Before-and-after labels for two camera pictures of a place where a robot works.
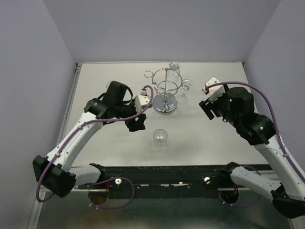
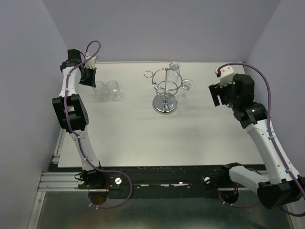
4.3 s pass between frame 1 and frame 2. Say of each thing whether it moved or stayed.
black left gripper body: moved
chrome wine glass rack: stayed
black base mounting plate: stayed
